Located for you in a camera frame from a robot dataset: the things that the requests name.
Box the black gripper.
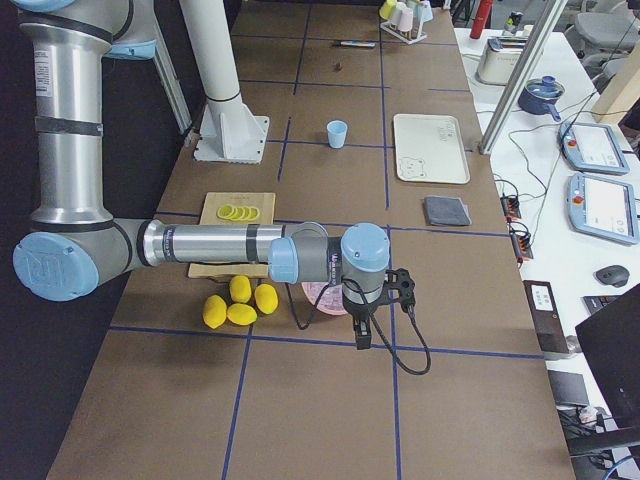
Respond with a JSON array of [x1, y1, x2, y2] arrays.
[[342, 286, 371, 350]]

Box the light blue plastic cup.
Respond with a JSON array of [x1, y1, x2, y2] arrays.
[[326, 120, 348, 149]]

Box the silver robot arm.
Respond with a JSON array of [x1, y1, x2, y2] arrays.
[[13, 1, 391, 349]]

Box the pink ice bowl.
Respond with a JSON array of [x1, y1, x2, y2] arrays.
[[302, 282, 347, 316]]

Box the white cup rack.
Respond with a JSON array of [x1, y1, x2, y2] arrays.
[[380, 21, 428, 45]]

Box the pink cup on rack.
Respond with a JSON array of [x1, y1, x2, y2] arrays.
[[390, 4, 414, 33]]

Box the yellow cup on rack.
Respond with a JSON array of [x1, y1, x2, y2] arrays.
[[379, 0, 397, 21]]

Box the yellow lemon right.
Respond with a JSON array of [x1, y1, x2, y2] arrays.
[[254, 283, 279, 315]]

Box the yellow lemon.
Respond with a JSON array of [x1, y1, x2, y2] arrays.
[[229, 275, 252, 304], [227, 303, 258, 326], [254, 283, 279, 315], [202, 295, 227, 329]]

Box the yellow lemon lower middle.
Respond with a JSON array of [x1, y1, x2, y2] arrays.
[[227, 303, 258, 326]]

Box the yellow lemon upper middle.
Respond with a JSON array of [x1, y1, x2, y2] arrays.
[[229, 275, 252, 304]]

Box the grey folded cloth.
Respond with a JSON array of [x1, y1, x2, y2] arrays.
[[424, 196, 472, 226]]

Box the yellow lemon far left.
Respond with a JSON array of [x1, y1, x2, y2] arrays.
[[202, 295, 227, 329]]

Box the wooden cutting board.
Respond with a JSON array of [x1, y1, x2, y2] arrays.
[[187, 192, 276, 279]]

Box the lemon slices row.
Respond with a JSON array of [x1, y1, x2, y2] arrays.
[[216, 204, 261, 222]]

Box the orange black power strip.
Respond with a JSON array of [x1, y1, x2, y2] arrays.
[[500, 195, 534, 266]]

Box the brown box with label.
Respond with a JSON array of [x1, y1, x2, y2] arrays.
[[523, 280, 571, 358]]

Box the cream bear tray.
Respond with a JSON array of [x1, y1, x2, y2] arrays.
[[393, 114, 470, 185]]

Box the black notebook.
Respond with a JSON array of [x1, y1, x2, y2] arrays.
[[547, 370, 589, 407]]

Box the black monitor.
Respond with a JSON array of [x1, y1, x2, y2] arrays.
[[568, 286, 639, 456]]

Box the black computer mouse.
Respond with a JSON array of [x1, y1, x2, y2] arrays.
[[594, 265, 630, 288]]

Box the lower teach pendant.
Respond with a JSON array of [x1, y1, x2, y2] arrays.
[[567, 173, 639, 245]]

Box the teach pendant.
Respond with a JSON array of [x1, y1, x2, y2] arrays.
[[558, 120, 630, 176], [567, 173, 639, 245]]

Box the steel muddler black tip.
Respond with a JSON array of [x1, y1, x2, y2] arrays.
[[332, 40, 376, 49]]

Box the upper teach pendant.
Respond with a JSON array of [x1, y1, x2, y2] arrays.
[[558, 120, 630, 176]]

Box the blue pot with lid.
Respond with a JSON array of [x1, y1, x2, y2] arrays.
[[518, 75, 565, 122]]

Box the red bottle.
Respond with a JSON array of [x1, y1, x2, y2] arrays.
[[469, 0, 494, 39]]

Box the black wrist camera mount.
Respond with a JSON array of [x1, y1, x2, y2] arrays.
[[384, 268, 416, 313]]

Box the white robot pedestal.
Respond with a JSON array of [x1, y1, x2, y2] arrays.
[[180, 0, 270, 164]]

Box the aluminium rail behind pedestal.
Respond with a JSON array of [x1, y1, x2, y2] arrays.
[[154, 38, 192, 134]]

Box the aluminium frame post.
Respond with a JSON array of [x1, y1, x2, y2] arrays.
[[479, 0, 567, 155]]

